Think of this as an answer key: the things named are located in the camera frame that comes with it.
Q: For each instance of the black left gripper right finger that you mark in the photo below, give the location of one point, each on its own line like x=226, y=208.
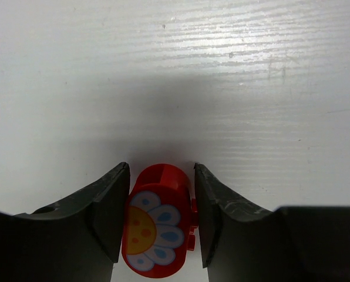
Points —
x=241, y=241

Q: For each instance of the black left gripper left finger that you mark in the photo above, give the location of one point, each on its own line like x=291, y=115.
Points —
x=77, y=238

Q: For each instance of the red flower lego piece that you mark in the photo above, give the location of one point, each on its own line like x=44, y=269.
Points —
x=160, y=218

